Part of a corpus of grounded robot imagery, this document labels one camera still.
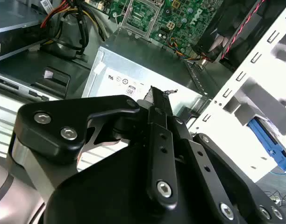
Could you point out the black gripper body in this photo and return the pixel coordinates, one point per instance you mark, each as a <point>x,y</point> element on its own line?
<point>105,191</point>

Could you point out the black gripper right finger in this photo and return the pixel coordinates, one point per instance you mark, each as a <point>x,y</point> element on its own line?
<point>203,168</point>

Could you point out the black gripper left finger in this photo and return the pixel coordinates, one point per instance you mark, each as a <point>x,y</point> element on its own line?
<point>47,130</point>

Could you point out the hard disk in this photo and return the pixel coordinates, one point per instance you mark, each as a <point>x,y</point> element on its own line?
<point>264,140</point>

